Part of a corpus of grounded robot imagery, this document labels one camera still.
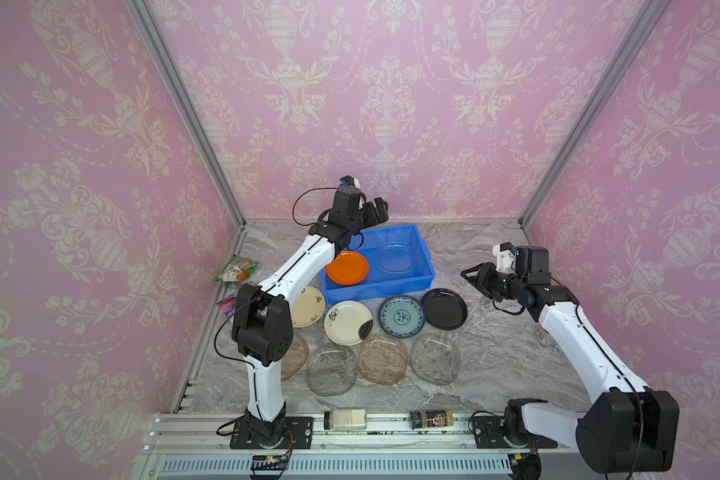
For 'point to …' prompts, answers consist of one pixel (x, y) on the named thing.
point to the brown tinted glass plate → (296, 358)
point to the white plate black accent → (348, 323)
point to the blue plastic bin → (399, 261)
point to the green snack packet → (237, 270)
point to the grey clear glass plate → (331, 370)
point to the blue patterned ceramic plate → (402, 316)
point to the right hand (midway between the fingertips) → (466, 273)
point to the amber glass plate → (382, 361)
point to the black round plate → (444, 309)
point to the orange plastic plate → (348, 268)
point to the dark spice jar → (431, 419)
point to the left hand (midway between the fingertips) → (378, 209)
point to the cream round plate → (308, 306)
